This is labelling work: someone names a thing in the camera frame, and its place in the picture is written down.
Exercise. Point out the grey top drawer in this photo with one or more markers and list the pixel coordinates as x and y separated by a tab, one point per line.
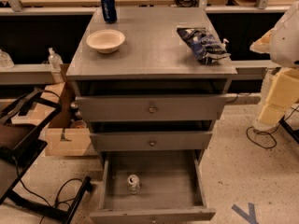
151	107

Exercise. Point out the cardboard box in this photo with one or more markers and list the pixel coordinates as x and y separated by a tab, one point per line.
65	135

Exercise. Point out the black cart frame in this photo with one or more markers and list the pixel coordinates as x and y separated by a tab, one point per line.
20	146

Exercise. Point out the grey drawer cabinet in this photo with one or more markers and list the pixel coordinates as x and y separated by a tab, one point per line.
153	60

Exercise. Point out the clear plastic bottle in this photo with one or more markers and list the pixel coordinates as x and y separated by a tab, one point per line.
55	59

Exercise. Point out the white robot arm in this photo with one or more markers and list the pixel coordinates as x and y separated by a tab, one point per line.
280	91

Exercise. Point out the grey bottom drawer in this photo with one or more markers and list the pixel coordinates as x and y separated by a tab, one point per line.
170	189

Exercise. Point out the blue soda can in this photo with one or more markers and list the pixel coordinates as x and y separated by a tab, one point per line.
109	11

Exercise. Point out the black stand base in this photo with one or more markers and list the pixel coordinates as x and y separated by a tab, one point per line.
293	133

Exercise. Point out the grey middle drawer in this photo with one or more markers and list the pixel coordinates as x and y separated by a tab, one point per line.
150	141

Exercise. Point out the blue chip bag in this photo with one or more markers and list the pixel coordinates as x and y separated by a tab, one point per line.
203	44

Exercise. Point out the grey drawer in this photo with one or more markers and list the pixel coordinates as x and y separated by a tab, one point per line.
150	141
151	107
170	189

